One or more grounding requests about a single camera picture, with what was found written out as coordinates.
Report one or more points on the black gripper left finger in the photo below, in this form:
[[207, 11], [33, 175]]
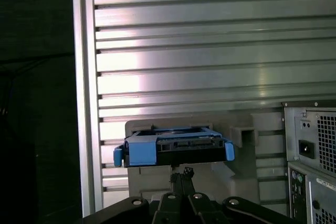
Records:
[[165, 208]]

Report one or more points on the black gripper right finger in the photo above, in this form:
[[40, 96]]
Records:
[[199, 208]]

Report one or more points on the hard disk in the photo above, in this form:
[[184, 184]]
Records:
[[143, 153]]

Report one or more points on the grey parts rack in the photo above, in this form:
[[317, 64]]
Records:
[[215, 182]]

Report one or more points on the black PC case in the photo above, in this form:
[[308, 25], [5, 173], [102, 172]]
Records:
[[323, 197]]

